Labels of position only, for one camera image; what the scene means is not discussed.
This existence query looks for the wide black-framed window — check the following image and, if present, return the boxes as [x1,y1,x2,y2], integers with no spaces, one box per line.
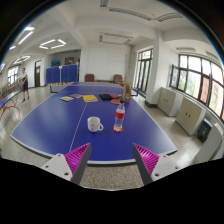
[169,54,224,122]

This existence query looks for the blue table with red legs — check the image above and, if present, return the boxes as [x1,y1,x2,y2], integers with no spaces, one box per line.
[0,89,23,121]

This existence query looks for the brown notebook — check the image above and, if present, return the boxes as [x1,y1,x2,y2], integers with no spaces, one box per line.
[69,93,84,100]

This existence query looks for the ceiling lights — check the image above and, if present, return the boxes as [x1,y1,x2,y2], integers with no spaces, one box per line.
[7,25,68,66]

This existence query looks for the white cabinet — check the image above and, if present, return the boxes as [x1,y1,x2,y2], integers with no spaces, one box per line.
[175,96,207,137]
[157,87,183,118]

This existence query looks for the black bin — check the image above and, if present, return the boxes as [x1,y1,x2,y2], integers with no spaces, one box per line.
[196,118,213,144]

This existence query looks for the person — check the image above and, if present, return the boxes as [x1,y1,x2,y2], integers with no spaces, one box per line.
[20,67,31,103]

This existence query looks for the clear bottle with red label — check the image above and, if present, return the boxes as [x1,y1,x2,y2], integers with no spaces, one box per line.
[113,102,126,132]

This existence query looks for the small yellow and blue book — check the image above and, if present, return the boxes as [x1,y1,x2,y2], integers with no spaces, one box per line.
[60,95,75,103]

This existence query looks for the dark brown door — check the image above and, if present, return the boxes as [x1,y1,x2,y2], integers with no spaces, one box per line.
[34,59,43,88]

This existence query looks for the flat round red coaster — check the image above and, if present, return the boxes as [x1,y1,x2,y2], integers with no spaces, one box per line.
[112,126,125,134]

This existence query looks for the brown cardboard box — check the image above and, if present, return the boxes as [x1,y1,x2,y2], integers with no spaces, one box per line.
[122,82,133,103]

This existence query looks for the black pouch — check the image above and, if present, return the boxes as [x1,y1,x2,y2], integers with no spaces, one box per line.
[99,93,114,101]

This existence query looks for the white mug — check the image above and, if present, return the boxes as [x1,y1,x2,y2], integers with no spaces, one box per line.
[87,116,105,133]

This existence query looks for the tall black-framed window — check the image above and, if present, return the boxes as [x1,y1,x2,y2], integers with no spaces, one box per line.
[134,48,154,95]

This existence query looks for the folded blue tables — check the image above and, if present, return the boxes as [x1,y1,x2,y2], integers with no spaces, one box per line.
[45,64,79,85]

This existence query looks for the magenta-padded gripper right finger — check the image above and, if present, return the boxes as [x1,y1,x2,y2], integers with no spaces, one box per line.
[131,142,183,186]

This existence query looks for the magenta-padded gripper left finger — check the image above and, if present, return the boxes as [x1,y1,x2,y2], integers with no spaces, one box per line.
[40,142,93,186]

